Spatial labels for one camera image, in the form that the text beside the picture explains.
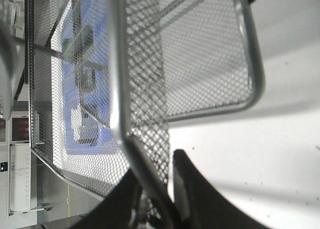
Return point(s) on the white circuit breaker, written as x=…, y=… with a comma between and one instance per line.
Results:
x=85, y=128

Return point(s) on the silver metal rack frame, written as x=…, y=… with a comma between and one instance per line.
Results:
x=77, y=31

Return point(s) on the silver mesh tray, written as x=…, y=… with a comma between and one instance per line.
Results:
x=122, y=145
x=191, y=59

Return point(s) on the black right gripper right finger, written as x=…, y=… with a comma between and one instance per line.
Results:
x=199, y=204

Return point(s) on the red emergency stop button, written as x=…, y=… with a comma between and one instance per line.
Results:
x=85, y=79

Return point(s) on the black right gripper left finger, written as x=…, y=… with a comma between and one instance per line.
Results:
x=118, y=210

